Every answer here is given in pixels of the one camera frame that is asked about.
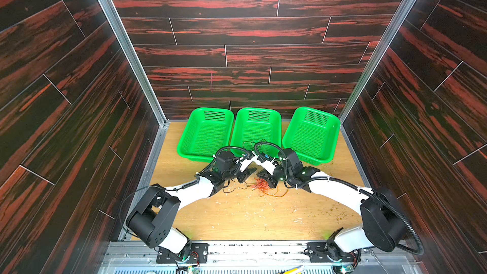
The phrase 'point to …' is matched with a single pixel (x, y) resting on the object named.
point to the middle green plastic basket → (253, 125)
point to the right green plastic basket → (313, 135)
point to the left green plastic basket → (207, 130)
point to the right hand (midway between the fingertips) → (261, 171)
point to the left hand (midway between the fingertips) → (254, 165)
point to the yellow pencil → (298, 269)
